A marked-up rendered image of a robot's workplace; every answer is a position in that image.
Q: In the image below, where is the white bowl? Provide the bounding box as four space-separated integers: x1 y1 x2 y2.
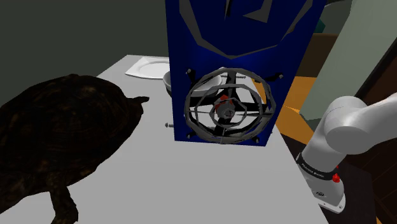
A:
162 71 224 98

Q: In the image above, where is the white square plate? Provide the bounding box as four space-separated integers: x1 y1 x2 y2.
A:
125 56 171 80

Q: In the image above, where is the blue box with grey fan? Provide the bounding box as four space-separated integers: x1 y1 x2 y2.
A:
164 0 328 148

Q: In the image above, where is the dark brown turtle figure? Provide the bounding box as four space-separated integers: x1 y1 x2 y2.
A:
0 73 150 224

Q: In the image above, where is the dark robot stand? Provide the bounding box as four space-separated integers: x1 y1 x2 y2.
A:
280 132 379 224

